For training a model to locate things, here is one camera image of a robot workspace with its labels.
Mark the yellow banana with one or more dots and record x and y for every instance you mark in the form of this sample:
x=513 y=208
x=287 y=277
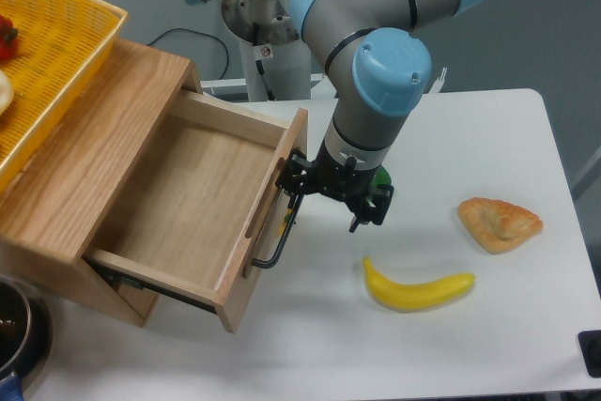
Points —
x=415 y=297

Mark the baked pastry slice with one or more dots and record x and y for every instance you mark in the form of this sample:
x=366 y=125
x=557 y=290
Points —
x=496 y=225

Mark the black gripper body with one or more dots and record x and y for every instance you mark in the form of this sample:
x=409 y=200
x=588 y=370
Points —
x=340 y=181

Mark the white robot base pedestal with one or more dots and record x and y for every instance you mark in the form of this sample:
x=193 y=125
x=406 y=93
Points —
x=276 y=63

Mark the black corner device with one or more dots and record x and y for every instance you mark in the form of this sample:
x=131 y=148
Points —
x=590 y=342

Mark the green bell pepper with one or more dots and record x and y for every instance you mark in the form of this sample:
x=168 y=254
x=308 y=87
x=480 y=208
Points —
x=382 y=176

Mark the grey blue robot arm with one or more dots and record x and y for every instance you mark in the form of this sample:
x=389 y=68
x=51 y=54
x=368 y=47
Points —
x=367 y=50

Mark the dark metal pot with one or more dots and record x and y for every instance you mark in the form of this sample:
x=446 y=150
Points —
x=27 y=335

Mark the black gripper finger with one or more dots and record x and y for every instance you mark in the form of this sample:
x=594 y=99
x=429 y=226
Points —
x=371 y=206
x=297 y=178

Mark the yellow plastic basket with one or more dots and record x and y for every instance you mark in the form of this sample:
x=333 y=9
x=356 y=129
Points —
x=61 y=46

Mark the yellow bell pepper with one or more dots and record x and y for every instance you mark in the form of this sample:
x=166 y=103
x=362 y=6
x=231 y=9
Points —
x=285 y=221

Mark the white round food item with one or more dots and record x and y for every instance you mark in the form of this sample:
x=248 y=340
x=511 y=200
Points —
x=6 y=92

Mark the wooden top drawer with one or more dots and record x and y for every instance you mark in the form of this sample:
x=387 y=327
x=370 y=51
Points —
x=200 y=205

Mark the wooden drawer cabinet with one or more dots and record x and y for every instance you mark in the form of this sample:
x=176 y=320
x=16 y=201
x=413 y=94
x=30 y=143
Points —
x=53 y=209

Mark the black drawer handle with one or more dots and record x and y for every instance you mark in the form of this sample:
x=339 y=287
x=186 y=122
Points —
x=266 y=264

